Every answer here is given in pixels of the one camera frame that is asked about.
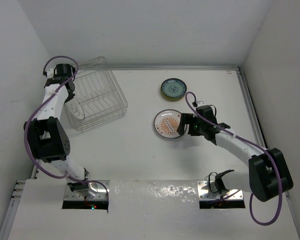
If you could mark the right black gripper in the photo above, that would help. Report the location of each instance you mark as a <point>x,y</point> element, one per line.
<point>187,118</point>

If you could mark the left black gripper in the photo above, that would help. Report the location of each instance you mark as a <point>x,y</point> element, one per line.
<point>69,97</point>

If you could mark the white floral plate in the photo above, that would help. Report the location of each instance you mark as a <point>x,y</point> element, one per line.
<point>166,123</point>

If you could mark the dark green plate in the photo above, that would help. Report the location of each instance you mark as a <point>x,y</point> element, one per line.
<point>173,88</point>

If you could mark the white plate green rim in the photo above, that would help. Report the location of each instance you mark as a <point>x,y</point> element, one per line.
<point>75,109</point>

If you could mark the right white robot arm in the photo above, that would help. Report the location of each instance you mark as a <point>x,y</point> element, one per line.
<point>267,168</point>

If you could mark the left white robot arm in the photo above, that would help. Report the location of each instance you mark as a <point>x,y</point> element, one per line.
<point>46,139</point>

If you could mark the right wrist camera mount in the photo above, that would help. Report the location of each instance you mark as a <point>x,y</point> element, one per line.
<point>197,104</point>

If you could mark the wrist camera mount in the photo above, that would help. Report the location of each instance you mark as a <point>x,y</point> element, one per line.
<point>197,104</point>
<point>49,73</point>

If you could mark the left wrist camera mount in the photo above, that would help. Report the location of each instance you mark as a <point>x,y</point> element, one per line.
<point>49,73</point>

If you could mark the wire dish rack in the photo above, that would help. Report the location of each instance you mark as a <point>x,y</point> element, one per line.
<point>99,94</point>

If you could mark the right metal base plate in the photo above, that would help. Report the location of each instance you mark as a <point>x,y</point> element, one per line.
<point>207,193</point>

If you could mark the metal base plate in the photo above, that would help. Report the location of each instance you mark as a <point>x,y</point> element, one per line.
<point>93,191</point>
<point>207,193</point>

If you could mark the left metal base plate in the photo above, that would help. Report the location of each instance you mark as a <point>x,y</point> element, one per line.
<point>93,191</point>

